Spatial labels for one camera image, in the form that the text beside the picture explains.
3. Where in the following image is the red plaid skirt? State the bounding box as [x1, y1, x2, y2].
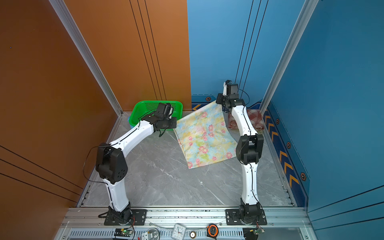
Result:
[228, 109, 264, 131]

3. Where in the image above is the cream yellow cloth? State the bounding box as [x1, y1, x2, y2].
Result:
[174, 102, 237, 169]

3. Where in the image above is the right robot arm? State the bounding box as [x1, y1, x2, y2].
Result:
[216, 80, 267, 226]

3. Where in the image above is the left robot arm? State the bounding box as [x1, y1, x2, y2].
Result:
[96, 103, 177, 226]

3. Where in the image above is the green plastic basket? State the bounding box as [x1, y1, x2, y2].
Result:
[129, 101, 184, 127]

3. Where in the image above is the white square clock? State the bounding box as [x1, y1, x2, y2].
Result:
[171, 224, 187, 240]

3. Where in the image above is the white power plug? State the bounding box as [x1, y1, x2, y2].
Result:
[141, 232, 152, 240]

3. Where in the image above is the green circuit board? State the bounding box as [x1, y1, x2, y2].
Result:
[113, 228, 135, 240]

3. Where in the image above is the small tape roll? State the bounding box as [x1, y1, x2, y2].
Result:
[190, 231, 197, 239]

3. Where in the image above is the orange black tape measure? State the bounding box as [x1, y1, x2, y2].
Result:
[207, 224, 219, 240]

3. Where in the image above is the right small circuit board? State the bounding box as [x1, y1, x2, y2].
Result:
[252, 228, 265, 236]

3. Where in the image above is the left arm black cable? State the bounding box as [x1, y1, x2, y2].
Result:
[82, 145, 106, 184]

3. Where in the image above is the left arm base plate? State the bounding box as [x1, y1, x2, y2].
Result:
[104, 209, 147, 227]

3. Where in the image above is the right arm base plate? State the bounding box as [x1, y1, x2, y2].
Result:
[225, 209, 268, 226]

